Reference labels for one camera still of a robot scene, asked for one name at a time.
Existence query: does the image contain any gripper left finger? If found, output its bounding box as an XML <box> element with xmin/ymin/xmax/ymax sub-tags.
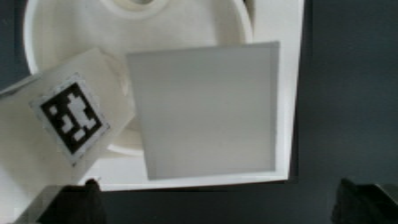
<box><xmin>38</xmin><ymin>179</ymin><xmax>109</xmax><ymax>224</ymax></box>

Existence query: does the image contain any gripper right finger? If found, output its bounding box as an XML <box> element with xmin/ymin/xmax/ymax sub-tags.
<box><xmin>331</xmin><ymin>178</ymin><xmax>398</xmax><ymax>224</ymax></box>

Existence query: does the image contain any white stool leg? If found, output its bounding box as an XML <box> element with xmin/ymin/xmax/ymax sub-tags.
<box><xmin>128</xmin><ymin>42</ymin><xmax>281</xmax><ymax>180</ymax></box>
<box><xmin>0</xmin><ymin>49</ymin><xmax>134</xmax><ymax>224</ymax></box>

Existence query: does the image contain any white right barrier block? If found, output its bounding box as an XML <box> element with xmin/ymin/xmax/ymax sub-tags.
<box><xmin>96</xmin><ymin>0</ymin><xmax>306</xmax><ymax>191</ymax></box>

